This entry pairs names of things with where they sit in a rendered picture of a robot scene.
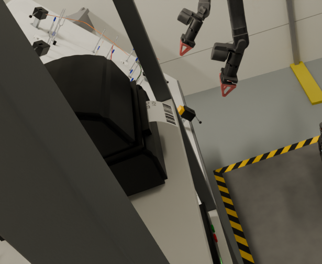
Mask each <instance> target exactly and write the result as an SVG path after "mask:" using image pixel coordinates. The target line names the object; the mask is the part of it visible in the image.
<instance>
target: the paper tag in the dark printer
mask: <svg viewBox="0 0 322 264"><path fill-rule="evenodd" d="M146 104H147V110H148V117H149V122H155V121H156V122H165V123H169V124H172V125H174V126H176V127H178V124H177V121H176V117H175V114H174V110H173V107H172V106H170V105H168V104H166V103H162V102H158V101H146Z"/></svg>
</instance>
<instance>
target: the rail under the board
mask: <svg viewBox="0 0 322 264"><path fill-rule="evenodd" d="M177 84H178V87H179V90H180V93H181V97H182V101H183V104H184V105H185V106H186V102H185V99H184V95H183V92H182V89H181V86H180V84H179V81H178V80H177ZM189 124H190V127H191V131H192V134H193V138H194V141H195V144H196V148H197V152H198V155H199V158H200V161H201V165H202V168H203V171H204V175H205V179H206V182H207V185H208V187H209V190H210V192H211V194H212V197H213V199H214V202H215V204H216V207H217V209H218V206H217V202H216V199H215V196H214V193H213V189H212V186H211V183H210V180H209V177H208V173H207V170H206V167H205V164H204V160H203V157H202V154H201V150H200V148H199V144H198V141H197V138H196V135H195V131H194V128H193V124H192V122H190V121H189ZM218 212H219V209H218ZM219 214H220V212H219ZM220 217H221V215H220Z"/></svg>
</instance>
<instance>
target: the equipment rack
mask: <svg viewBox="0 0 322 264"><path fill-rule="evenodd" d="M113 3H114V5H115V7H116V10H117V12H118V14H119V16H120V19H121V21H122V24H123V26H124V28H125V30H126V33H127V35H128V37H129V40H130V42H131V44H132V46H133V49H134V51H135V53H136V55H137V58H138V60H139V62H140V65H141V67H142V69H143V71H144V74H145V76H146V78H147V80H148V83H149V85H150V87H151V90H152V92H153V94H154V96H155V99H156V101H158V102H162V103H166V104H168V105H170V106H172V107H173V110H174V114H175V117H176V121H177V124H178V127H176V126H174V125H172V124H169V123H165V122H157V126H158V131H159V136H160V141H161V147H162V152H163V157H164V163H165V168H166V173H167V176H168V179H166V180H165V184H162V185H159V186H156V187H153V188H151V189H148V190H145V191H142V192H139V193H136V194H134V195H131V196H127V195H126V193H125V192H124V190H123V189H122V187H121V186H120V184H119V183H118V181H117V179H116V178H115V176H114V175H113V173H112V171H111V170H110V168H109V167H108V165H107V163H106V162H105V160H104V159H103V157H102V155H101V154H100V152H99V151H98V149H97V148H96V146H95V145H94V143H93V142H92V140H91V138H90V137H89V135H88V133H87V132H86V130H85V129H84V127H83V126H82V124H81V122H80V121H79V119H78V118H77V116H76V114H75V113H74V111H73V109H72V108H71V106H70V105H69V103H68V102H67V100H66V99H65V97H64V96H63V94H62V92H61V91H60V89H59V88H58V86H57V84H56V83H55V81H54V80H53V78H52V76H51V75H50V73H49V72H48V70H47V68H46V67H45V65H44V64H43V62H42V61H41V59H40V58H39V56H38V55H37V53H36V51H35V50H34V48H33V46H32V45H31V43H30V42H29V40H28V39H27V37H26V35H25V34H24V32H23V31H22V29H21V27H20V26H19V24H18V23H17V21H16V19H15V18H14V16H13V15H12V13H11V12H10V10H9V9H8V7H7V5H6V4H5V2H4V1H3V0H0V236H1V237H2V238H4V239H5V240H4V241H0V264H214V263H213V259H212V255H211V252H210V248H209V244H208V240H207V236H206V232H205V227H204V223H203V219H202V215H201V210H200V207H199V203H198V199H197V195H198V197H199V199H200V202H201V203H202V204H203V202H204V203H205V205H206V208H207V210H208V212H209V215H210V218H211V221H212V225H213V226H214V229H215V235H216V237H217V240H218V242H217V244H218V248H219V251H220V255H221V259H222V262H223V264H239V262H238V259H237V257H236V254H235V252H234V249H233V247H232V245H231V242H230V240H229V237H228V235H227V232H226V230H225V227H224V225H223V222H222V220H221V217H220V214H219V212H218V209H217V207H216V204H215V202H214V199H213V197H212V194H211V192H210V190H209V187H208V185H207V182H206V180H205V177H204V175H203V172H202V170H201V167H200V165H199V162H198V159H197V157H196V154H195V152H194V149H193V147H192V144H191V142H190V139H189V137H188V135H187V132H186V130H185V127H184V125H183V122H182V119H181V117H180V114H179V111H178V110H177V107H176V104H175V102H174V99H173V97H172V94H171V92H170V89H169V87H168V84H167V82H166V79H165V77H164V74H163V72H162V69H161V67H160V64H159V62H158V59H157V56H156V54H155V52H154V49H153V47H152V44H151V42H150V39H149V37H148V34H147V32H146V29H145V27H144V24H143V22H142V19H141V17H140V14H139V12H138V9H137V6H136V4H135V1H134V0H113ZM196 193H197V195H196Z"/></svg>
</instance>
